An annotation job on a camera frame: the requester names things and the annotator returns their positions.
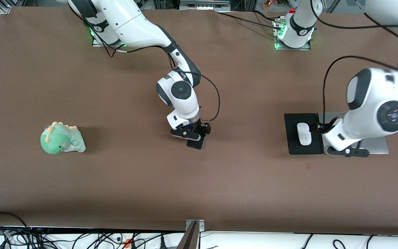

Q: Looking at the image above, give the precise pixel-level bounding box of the white computer mouse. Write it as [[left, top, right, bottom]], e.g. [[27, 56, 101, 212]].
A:
[[296, 123, 312, 146]]

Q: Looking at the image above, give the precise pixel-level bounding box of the black mouse pad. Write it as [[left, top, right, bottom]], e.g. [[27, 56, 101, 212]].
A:
[[284, 113, 324, 155]]

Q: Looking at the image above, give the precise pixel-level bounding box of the silver laptop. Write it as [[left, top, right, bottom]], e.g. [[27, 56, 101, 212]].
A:
[[318, 112, 389, 155]]

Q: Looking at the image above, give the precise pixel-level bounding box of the green dinosaur plush toy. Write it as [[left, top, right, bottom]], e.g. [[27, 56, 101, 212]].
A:
[[40, 121, 86, 155]]

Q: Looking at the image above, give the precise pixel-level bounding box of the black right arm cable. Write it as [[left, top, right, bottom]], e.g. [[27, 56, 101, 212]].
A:
[[68, 0, 221, 122]]

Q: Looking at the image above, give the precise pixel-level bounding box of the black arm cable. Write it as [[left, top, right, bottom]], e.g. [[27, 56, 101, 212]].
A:
[[310, 0, 398, 127], [68, 0, 221, 122]]

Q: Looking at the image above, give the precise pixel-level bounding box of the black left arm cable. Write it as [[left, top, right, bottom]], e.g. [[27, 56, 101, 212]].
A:
[[310, 0, 398, 127]]

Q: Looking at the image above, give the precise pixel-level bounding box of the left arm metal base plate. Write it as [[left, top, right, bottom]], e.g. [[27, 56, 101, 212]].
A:
[[273, 17, 312, 51]]

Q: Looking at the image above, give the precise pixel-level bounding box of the silver metal bracket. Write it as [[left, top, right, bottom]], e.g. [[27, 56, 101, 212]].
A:
[[185, 219, 205, 231]]

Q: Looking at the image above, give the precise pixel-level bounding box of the grey aluminium post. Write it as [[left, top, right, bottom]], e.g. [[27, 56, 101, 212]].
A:
[[177, 221, 199, 249]]

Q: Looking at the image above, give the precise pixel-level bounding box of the thick black table cable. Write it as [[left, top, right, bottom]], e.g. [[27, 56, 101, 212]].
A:
[[216, 11, 284, 30]]

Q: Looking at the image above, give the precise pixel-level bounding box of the silver aluminium frame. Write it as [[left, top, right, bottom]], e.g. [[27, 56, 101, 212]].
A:
[[179, 0, 231, 11]]

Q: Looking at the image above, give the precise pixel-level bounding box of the thin black table cable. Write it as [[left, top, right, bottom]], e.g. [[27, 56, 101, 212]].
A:
[[253, 9, 282, 20]]

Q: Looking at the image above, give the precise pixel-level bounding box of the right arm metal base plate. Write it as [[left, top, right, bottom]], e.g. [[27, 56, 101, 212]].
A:
[[92, 35, 127, 47]]

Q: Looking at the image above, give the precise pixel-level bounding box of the black looped floor cable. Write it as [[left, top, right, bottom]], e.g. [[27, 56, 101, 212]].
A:
[[0, 212, 30, 237]]

